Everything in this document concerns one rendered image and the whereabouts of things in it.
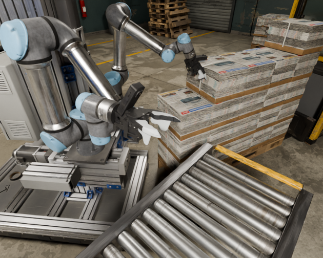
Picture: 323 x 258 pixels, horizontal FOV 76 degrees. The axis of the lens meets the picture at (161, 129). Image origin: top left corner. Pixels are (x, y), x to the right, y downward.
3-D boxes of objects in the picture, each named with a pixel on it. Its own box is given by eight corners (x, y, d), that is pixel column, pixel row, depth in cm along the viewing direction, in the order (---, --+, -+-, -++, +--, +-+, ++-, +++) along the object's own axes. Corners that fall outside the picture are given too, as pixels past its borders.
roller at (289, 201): (204, 157, 118) (205, 150, 115) (295, 205, 93) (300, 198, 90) (200, 162, 115) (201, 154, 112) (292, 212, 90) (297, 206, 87)
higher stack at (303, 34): (239, 134, 261) (269, 19, 186) (255, 128, 272) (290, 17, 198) (264, 152, 233) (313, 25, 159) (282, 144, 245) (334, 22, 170)
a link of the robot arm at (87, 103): (93, 108, 79) (88, 87, 74) (115, 115, 75) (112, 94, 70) (76, 117, 74) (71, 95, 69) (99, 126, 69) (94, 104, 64)
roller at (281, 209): (198, 163, 114) (199, 156, 111) (291, 215, 89) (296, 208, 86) (193, 168, 111) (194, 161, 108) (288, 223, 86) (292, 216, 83)
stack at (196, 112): (157, 166, 215) (155, 93, 168) (239, 134, 261) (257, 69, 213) (177, 194, 188) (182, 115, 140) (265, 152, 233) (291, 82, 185)
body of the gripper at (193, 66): (187, 72, 153) (181, 59, 144) (197, 65, 153) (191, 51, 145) (194, 75, 147) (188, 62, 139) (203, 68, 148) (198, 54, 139)
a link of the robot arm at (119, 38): (107, 86, 155) (106, 1, 123) (115, 79, 167) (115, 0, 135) (123, 89, 154) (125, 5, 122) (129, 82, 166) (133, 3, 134)
